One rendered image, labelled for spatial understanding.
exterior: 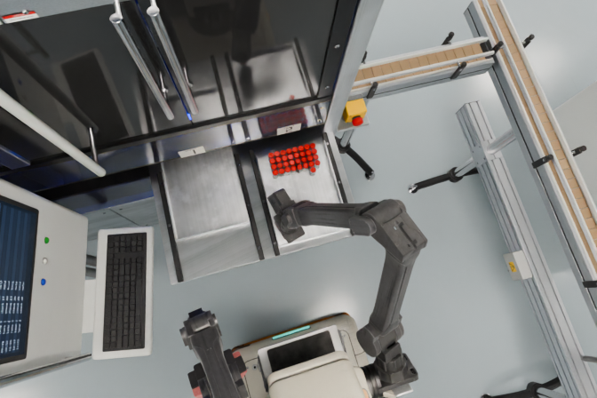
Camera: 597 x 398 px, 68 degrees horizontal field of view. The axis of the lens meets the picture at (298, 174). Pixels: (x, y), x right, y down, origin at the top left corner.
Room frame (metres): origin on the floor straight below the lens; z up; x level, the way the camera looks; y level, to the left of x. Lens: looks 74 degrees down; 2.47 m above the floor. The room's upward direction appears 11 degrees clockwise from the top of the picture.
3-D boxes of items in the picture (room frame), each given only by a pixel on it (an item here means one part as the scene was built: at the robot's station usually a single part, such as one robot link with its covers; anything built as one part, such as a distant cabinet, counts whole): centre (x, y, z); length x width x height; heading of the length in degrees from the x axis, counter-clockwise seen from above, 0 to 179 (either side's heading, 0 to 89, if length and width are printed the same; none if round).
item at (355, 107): (0.71, -0.15, 1.00); 0.08 x 0.07 x 0.07; 26
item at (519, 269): (0.35, -1.04, 0.50); 0.12 x 0.05 x 0.09; 26
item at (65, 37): (0.35, 0.55, 1.51); 0.47 x 0.01 x 0.59; 116
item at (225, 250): (0.36, 0.15, 0.87); 0.70 x 0.48 x 0.02; 116
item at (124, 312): (-0.06, 0.52, 0.82); 0.40 x 0.14 x 0.02; 15
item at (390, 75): (0.96, -0.35, 0.92); 0.69 x 0.16 x 0.16; 116
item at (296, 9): (0.55, 0.14, 1.51); 0.43 x 0.01 x 0.59; 116
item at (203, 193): (0.34, 0.33, 0.90); 0.34 x 0.26 x 0.04; 26
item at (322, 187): (0.39, -0.03, 0.90); 0.34 x 0.26 x 0.04; 25
